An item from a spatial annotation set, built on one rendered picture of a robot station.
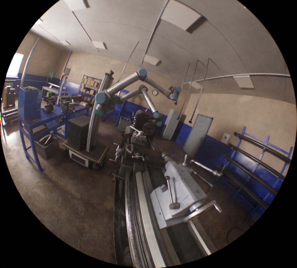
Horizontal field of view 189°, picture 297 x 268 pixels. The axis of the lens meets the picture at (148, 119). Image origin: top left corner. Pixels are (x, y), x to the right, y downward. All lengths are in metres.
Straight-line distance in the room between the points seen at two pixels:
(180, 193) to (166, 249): 0.45
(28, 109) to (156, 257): 1.89
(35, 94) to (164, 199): 1.88
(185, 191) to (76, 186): 1.56
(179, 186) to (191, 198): 0.12
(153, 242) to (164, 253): 0.12
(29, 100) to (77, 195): 1.49
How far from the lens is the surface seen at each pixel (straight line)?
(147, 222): 0.75
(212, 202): 0.60
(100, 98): 1.13
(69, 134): 1.88
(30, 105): 1.64
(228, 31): 2.20
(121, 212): 1.19
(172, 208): 0.62
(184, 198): 0.63
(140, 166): 1.04
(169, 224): 0.70
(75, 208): 1.60
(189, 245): 1.02
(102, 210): 1.59
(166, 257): 0.78
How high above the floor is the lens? 1.51
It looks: 8 degrees down
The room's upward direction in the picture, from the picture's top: 21 degrees clockwise
